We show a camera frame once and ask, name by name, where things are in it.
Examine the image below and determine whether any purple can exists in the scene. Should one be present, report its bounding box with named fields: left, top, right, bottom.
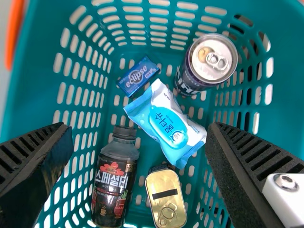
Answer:
left=174, top=33, right=239, bottom=97

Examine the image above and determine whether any blue rectangular tin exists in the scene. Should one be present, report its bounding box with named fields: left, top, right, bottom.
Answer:
left=115, top=55, right=160, bottom=98

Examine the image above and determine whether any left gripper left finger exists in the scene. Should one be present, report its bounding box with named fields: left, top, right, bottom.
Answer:
left=0, top=122, right=75, bottom=228

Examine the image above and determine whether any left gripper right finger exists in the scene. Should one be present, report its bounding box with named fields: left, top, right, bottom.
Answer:
left=205, top=121, right=304, bottom=228

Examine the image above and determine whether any gold rectangular tin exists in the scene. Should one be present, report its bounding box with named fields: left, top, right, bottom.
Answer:
left=144, top=165, right=188, bottom=228

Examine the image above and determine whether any teal shopping basket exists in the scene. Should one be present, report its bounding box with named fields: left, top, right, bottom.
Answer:
left=0, top=0, right=304, bottom=228

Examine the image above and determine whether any blue and white wipes pack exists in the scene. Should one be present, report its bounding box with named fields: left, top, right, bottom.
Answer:
left=123, top=78, right=207, bottom=170

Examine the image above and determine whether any dark coffee bottle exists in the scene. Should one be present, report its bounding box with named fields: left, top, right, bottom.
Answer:
left=91, top=125, right=140, bottom=228

